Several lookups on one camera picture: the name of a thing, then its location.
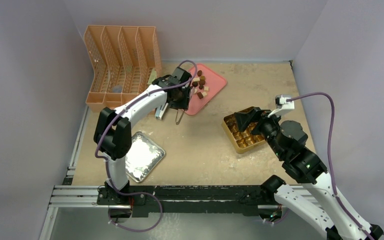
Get dark chocolate piece bottom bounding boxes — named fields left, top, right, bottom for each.
left=197, top=92, right=204, bottom=99

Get gold chocolate box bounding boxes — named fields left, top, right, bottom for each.
left=221, top=113, right=266, bottom=154

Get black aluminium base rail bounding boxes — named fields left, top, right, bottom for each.
left=47, top=184, right=315, bottom=220

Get pink plastic tray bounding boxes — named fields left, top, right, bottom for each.
left=185, top=63, right=227, bottom=116

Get green eraser block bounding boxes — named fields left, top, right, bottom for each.
left=147, top=68, right=158, bottom=86

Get grey blue stapler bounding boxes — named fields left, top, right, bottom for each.
left=154, top=103, right=168, bottom=120

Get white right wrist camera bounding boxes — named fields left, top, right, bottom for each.
left=268, top=94, right=295, bottom=117

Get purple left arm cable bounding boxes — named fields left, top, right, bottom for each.
left=94, top=59, right=199, bottom=233

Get orange plastic file organizer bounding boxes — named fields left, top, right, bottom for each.
left=83, top=25, right=163, bottom=113

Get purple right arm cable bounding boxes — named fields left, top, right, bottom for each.
left=288, top=92, right=384, bottom=240

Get silver foil tray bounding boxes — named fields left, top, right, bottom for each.
left=125, top=131, right=166, bottom=183

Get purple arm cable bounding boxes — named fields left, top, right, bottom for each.
left=288, top=92, right=384, bottom=240
left=94, top=59, right=199, bottom=233

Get pink tongs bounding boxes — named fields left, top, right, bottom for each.
left=175, top=109, right=185, bottom=125

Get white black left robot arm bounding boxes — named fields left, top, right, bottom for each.
left=93, top=66, right=197, bottom=205

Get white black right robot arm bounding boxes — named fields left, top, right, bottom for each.
left=234, top=107, right=384, bottom=240

